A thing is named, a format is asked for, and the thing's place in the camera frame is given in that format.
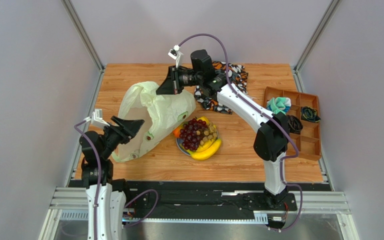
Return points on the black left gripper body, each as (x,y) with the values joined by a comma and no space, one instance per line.
(112,138)

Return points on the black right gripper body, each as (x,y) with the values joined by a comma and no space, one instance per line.
(175,79)

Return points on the pale green plastic bag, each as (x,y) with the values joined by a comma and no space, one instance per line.
(161,115)

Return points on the red grape bunch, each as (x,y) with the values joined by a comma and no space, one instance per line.
(192,133)

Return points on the yellow banana bunch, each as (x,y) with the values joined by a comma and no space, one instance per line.
(207,150)

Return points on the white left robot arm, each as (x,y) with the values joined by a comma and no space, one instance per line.
(106,197)

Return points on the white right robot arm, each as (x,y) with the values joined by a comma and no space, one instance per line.
(271,141)

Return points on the orange tangerine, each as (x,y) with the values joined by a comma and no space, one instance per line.
(177,132)

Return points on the blue plate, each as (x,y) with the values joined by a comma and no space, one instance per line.
(179,142)

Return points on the lower teal white sock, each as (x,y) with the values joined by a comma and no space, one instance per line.
(278,108)

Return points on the teal white sock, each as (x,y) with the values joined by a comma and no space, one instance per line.
(278,108)
(278,100)

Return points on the upper teal white sock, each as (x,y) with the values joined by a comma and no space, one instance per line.
(278,100)

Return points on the dark brown rolled tie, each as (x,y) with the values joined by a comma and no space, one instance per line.
(295,126)

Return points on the navy yellow rolled tie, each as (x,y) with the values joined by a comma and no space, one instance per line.
(309,114)

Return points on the wooden compartment organizer tray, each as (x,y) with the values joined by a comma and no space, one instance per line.
(308,142)

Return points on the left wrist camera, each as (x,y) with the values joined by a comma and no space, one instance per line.
(96,119)

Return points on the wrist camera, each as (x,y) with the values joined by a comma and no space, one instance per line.
(176,54)
(96,119)

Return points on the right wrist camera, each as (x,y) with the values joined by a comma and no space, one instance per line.
(176,54)

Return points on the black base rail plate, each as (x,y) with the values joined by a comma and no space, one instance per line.
(203,200)

